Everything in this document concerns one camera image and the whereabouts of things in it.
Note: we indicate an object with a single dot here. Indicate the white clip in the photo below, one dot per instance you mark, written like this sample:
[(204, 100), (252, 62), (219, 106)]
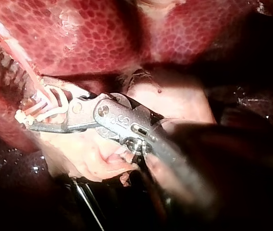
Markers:
[(45, 115)]

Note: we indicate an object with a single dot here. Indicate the dark red liver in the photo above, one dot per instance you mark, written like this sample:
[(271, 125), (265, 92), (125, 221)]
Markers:
[(90, 36)]

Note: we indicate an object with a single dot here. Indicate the right arm instrument jaw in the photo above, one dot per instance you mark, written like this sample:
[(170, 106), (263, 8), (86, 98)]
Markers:
[(50, 127), (63, 97)]

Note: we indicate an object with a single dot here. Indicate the thin tube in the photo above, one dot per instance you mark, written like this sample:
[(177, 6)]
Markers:
[(11, 43)]

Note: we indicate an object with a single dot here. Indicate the right arm instrument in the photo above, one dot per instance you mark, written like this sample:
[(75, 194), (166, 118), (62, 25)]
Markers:
[(112, 115)]

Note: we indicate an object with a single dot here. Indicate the pale fatty tissue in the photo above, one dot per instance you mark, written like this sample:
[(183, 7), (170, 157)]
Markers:
[(175, 101), (86, 151)]

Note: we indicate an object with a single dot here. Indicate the dark right arm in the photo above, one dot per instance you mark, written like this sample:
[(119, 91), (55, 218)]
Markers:
[(225, 168)]

